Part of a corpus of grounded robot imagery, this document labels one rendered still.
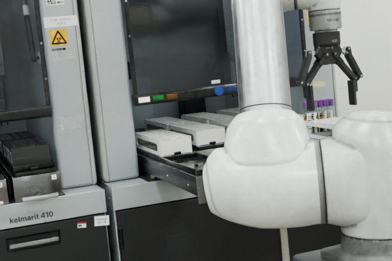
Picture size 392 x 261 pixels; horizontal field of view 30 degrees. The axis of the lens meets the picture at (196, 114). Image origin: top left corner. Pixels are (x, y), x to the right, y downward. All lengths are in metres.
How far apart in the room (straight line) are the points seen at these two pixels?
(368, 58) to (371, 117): 2.63
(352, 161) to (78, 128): 1.14
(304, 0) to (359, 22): 1.89
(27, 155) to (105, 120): 0.26
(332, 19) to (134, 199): 0.78
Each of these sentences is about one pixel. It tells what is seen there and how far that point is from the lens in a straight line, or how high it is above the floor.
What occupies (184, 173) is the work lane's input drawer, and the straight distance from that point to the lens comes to 1.89.
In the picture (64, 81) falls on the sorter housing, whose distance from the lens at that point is 2.23.
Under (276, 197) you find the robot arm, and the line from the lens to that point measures 1.30.
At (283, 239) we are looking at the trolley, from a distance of 2.26.
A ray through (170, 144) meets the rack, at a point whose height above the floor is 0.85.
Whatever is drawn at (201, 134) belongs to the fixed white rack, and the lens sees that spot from 2.29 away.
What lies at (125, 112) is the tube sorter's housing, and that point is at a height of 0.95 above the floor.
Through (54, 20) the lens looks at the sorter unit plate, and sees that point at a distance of 2.23.
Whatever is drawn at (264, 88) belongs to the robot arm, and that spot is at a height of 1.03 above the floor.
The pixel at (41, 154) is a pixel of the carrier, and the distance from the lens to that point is 2.22.
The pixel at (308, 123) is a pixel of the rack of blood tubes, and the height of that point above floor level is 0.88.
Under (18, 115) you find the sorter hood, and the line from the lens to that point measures 2.19.
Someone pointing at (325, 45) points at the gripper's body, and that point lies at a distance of 2.04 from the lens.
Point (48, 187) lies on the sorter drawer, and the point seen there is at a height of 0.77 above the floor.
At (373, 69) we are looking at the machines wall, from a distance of 3.95.
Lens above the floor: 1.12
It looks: 5 degrees down
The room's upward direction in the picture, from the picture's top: 6 degrees counter-clockwise
